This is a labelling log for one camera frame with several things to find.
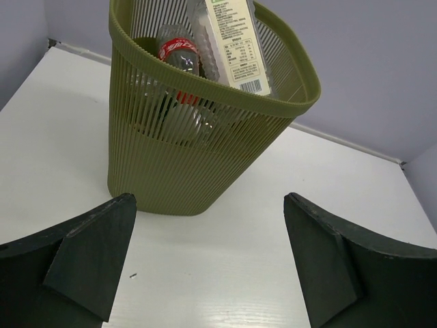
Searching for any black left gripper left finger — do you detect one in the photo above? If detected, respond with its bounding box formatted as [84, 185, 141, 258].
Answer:
[1, 193, 137, 327]

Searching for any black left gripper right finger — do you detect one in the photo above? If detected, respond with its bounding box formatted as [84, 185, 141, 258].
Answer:
[283, 193, 436, 327]

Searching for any white label square bottle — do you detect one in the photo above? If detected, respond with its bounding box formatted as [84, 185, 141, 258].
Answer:
[186, 0, 274, 97]

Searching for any red cap crushed bottle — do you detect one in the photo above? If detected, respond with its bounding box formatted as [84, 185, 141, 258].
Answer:
[156, 23, 203, 107]

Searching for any olive green mesh bin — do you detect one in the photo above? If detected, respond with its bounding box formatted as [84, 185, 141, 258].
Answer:
[107, 1, 321, 216]

